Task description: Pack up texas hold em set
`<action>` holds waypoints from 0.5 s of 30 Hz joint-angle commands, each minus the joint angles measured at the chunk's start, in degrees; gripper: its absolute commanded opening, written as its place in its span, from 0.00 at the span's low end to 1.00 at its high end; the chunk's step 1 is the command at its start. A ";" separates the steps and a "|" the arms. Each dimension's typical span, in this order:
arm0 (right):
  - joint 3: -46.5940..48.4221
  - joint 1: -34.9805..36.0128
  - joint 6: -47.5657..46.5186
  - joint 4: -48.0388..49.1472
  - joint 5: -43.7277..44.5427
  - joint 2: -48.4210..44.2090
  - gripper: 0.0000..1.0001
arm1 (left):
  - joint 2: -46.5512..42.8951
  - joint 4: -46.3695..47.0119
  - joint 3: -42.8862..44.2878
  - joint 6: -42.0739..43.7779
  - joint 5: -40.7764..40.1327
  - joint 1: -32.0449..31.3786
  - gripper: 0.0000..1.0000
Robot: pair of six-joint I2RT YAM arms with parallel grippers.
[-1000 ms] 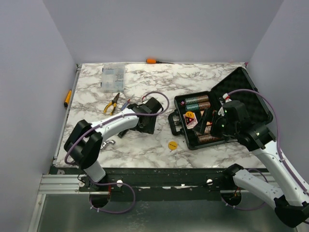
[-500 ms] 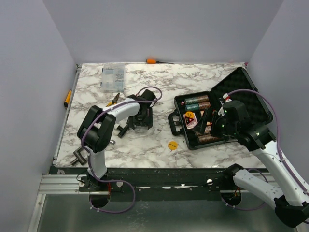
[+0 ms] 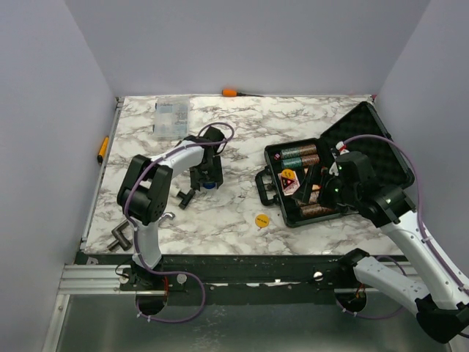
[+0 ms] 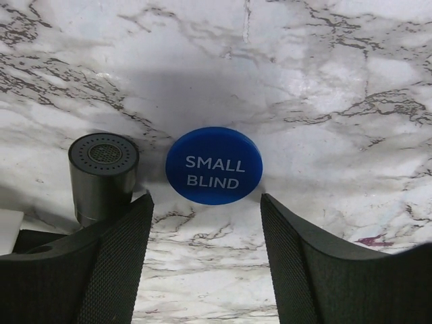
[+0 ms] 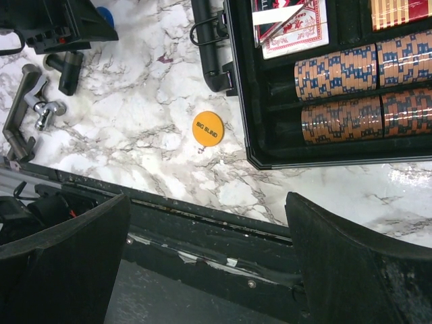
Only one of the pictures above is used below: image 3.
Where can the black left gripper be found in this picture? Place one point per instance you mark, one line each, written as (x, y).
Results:
(215, 177)

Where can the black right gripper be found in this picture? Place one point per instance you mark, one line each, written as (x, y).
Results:
(306, 184)

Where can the black poker set case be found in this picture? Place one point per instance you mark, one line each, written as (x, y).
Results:
(361, 130)

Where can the brown 100 chip roll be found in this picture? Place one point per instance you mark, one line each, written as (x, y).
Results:
(315, 210)

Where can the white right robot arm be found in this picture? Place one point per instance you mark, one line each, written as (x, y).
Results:
(440, 300)

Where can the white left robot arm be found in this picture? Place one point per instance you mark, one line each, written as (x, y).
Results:
(145, 189)

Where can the red card deck with all-in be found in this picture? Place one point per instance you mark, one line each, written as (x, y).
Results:
(289, 187)

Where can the yellow big blind button in case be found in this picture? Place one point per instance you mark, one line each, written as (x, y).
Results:
(288, 174)

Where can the green chip roll lower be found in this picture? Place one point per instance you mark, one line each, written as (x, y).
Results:
(292, 163)

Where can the green chip roll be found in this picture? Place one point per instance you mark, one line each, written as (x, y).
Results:
(292, 163)
(293, 152)

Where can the brown chip roll lower in case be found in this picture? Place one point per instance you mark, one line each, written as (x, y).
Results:
(309, 160)

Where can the brown chip roll in case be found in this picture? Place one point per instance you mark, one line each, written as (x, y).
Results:
(309, 160)
(309, 149)

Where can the black angle valve white cap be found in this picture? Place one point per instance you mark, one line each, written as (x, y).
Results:
(185, 198)

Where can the brown chip roll upper in case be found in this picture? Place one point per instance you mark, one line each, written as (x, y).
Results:
(309, 149)

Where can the green chip roll upper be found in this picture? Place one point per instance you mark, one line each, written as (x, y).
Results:
(293, 152)

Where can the chrome faucet tap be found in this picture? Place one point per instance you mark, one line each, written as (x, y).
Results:
(167, 215)

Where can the clear plastic organizer box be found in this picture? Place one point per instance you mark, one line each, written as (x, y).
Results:
(170, 119)

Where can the yellow utility knife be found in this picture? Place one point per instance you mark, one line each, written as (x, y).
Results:
(102, 151)

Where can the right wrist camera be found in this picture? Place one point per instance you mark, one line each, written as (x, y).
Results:
(340, 149)

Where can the orange handle screwdriver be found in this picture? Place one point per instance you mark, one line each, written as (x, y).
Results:
(232, 93)

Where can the dark grey door handle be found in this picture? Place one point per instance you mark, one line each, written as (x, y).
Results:
(119, 238)

